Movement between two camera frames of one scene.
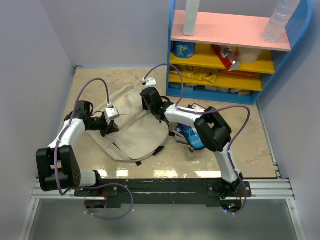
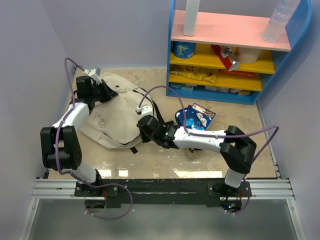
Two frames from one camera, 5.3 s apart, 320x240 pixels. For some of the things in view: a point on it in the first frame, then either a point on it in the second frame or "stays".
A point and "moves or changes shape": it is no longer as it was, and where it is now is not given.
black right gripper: (144, 105) → (144, 139)
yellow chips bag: (201, 73) stays
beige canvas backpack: (140, 135) moves or changes shape
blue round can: (184, 49) stays
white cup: (248, 55) stays
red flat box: (237, 72) stays
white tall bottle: (191, 17) stays
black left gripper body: (98, 123) → (100, 93)
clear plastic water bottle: (279, 20) stays
